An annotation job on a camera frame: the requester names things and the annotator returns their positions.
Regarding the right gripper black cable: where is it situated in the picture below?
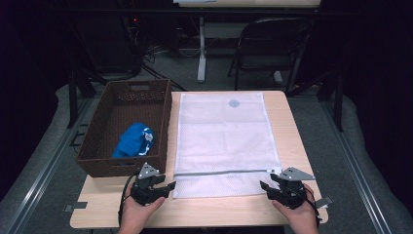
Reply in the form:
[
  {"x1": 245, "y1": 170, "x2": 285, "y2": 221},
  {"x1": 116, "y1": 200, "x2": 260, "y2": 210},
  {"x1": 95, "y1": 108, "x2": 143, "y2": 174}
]
[{"x1": 303, "y1": 186, "x2": 321, "y2": 226}]

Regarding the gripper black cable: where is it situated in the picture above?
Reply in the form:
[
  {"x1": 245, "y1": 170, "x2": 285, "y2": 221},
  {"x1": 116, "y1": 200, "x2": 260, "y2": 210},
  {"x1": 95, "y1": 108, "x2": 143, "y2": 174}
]
[
  {"x1": 118, "y1": 174, "x2": 139, "y2": 226},
  {"x1": 303, "y1": 186, "x2": 321, "y2": 226}
]

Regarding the person's right hand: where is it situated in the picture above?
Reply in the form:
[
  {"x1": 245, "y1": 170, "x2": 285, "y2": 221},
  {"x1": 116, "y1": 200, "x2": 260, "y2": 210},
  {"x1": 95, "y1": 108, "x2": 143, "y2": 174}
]
[{"x1": 272, "y1": 183, "x2": 320, "y2": 229}]

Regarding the black metal stand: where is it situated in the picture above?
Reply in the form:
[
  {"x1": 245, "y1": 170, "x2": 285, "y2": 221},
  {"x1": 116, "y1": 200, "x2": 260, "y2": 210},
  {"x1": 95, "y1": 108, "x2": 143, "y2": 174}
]
[
  {"x1": 285, "y1": 69, "x2": 345, "y2": 133},
  {"x1": 66, "y1": 69, "x2": 98, "y2": 130}
]

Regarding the grey tape piece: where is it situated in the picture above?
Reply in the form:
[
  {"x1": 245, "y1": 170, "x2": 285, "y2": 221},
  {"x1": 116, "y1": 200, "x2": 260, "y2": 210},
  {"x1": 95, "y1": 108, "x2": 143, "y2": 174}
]
[
  {"x1": 315, "y1": 195, "x2": 334, "y2": 209},
  {"x1": 63, "y1": 201, "x2": 89, "y2": 213}
]

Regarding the black folding chair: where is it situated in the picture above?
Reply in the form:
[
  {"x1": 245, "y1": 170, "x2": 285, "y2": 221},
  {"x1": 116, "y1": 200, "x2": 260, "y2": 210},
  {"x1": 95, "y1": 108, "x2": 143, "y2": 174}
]
[{"x1": 227, "y1": 18, "x2": 313, "y2": 94}]

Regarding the brown woven basket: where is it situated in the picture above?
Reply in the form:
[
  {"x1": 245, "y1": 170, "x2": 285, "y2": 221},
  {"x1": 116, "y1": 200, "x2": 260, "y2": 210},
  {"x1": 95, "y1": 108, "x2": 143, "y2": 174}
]
[{"x1": 76, "y1": 78, "x2": 173, "y2": 178}]

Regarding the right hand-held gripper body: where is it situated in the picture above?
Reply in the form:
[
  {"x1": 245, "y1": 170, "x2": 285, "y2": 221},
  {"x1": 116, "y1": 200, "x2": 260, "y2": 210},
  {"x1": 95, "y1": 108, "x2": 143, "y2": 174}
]
[{"x1": 271, "y1": 166, "x2": 317, "y2": 210}]

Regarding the bundle of floor cables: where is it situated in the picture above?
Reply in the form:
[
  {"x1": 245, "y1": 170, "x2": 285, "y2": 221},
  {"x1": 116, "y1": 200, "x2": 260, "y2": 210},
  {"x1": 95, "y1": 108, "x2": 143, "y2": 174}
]
[{"x1": 123, "y1": 16, "x2": 188, "y2": 92}]

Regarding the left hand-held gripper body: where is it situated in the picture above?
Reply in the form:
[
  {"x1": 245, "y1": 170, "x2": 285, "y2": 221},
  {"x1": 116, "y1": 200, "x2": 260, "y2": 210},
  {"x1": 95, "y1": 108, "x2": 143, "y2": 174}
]
[{"x1": 130, "y1": 162, "x2": 167, "y2": 207}]

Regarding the blue garment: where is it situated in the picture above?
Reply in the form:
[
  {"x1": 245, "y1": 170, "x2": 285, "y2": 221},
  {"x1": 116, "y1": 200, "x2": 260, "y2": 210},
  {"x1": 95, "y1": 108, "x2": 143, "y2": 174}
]
[{"x1": 111, "y1": 122, "x2": 156, "y2": 160}]

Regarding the person's left hand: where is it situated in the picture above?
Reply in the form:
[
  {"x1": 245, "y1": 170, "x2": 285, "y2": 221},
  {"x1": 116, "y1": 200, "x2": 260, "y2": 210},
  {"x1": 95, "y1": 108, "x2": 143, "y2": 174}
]
[{"x1": 119, "y1": 185, "x2": 167, "y2": 229}]

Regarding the white mesh laundry bag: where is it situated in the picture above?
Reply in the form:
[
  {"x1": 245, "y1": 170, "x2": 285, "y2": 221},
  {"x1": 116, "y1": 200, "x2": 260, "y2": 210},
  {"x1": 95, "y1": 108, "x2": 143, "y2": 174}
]
[{"x1": 171, "y1": 92, "x2": 282, "y2": 199}]

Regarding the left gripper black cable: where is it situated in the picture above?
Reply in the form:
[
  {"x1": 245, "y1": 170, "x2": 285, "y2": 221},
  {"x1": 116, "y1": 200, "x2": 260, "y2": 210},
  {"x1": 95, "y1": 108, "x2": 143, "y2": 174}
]
[{"x1": 118, "y1": 174, "x2": 139, "y2": 226}]

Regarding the white desk leg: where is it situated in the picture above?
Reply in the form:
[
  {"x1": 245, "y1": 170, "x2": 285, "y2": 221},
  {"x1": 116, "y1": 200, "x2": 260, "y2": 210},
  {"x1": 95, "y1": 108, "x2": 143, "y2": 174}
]
[{"x1": 197, "y1": 17, "x2": 207, "y2": 84}]

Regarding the aluminium floor rail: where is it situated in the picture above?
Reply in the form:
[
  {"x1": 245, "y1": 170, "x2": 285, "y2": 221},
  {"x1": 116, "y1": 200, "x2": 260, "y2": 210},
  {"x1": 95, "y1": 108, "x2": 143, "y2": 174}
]
[
  {"x1": 6, "y1": 97, "x2": 95, "y2": 234},
  {"x1": 319, "y1": 98, "x2": 394, "y2": 234}
]

